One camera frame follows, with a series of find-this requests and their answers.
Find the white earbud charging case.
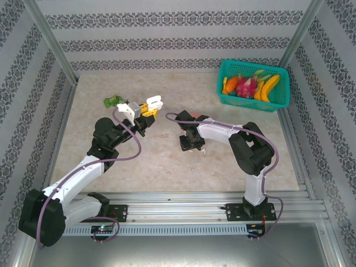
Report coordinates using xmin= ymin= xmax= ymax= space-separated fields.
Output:
xmin=146 ymin=95 xmax=164 ymax=110

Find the crumpled green snack wrapper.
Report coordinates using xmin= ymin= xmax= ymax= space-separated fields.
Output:
xmin=103 ymin=95 xmax=126 ymax=109

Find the pink toy dragon fruit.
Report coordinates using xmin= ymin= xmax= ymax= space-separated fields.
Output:
xmin=235 ymin=73 xmax=261 ymax=98

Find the teal plastic basket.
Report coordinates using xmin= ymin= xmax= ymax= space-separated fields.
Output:
xmin=216 ymin=59 xmax=290 ymax=113

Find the grey metal front panel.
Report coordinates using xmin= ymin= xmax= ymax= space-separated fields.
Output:
xmin=16 ymin=222 xmax=343 ymax=267

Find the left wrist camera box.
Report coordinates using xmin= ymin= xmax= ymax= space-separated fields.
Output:
xmin=116 ymin=101 xmax=143 ymax=125

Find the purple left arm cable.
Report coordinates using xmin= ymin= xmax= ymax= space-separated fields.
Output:
xmin=35 ymin=107 xmax=142 ymax=250

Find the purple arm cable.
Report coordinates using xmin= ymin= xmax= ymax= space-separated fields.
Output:
xmin=35 ymin=107 xmax=142 ymax=250
xmin=165 ymin=112 xmax=284 ymax=241

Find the aluminium side rail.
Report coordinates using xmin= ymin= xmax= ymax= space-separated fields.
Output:
xmin=38 ymin=83 xmax=80 ymax=204
xmin=278 ymin=107 xmax=318 ymax=201

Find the aluminium mounting rail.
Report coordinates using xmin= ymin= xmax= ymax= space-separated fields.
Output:
xmin=26 ymin=191 xmax=326 ymax=223

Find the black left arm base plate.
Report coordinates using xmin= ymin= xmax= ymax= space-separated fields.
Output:
xmin=77 ymin=204 xmax=128 ymax=223

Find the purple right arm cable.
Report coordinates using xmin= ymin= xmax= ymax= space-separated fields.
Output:
xmin=165 ymin=112 xmax=284 ymax=241

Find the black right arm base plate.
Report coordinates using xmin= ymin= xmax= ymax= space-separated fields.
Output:
xmin=225 ymin=202 xmax=278 ymax=222

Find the slotted grey cable duct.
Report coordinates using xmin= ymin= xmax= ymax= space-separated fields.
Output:
xmin=37 ymin=224 xmax=248 ymax=236

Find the aluminium frame post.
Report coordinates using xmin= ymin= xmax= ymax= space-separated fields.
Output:
xmin=22 ymin=0 xmax=79 ymax=86
xmin=278 ymin=0 xmax=325 ymax=68

